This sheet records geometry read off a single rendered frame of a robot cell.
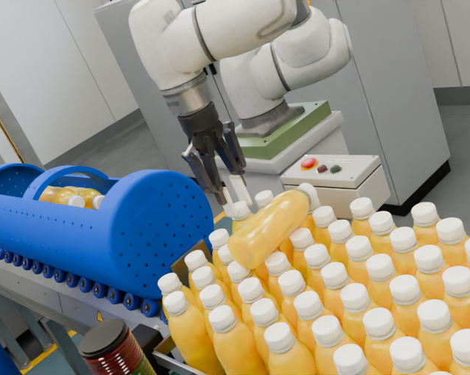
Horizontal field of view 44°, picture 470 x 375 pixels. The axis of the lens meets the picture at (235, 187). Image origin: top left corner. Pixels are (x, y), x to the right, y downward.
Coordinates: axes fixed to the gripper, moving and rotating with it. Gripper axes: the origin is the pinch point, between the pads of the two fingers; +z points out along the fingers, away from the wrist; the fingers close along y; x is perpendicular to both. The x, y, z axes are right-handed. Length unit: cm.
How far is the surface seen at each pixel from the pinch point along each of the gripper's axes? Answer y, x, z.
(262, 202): -5.5, 0.9, 4.9
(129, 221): 15.4, -16.3, -2.8
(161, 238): 10.7, -16.3, 5.0
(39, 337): 3, -213, 104
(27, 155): -23, -158, 5
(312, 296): 17.4, 31.9, 4.2
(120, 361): 46, 29, -9
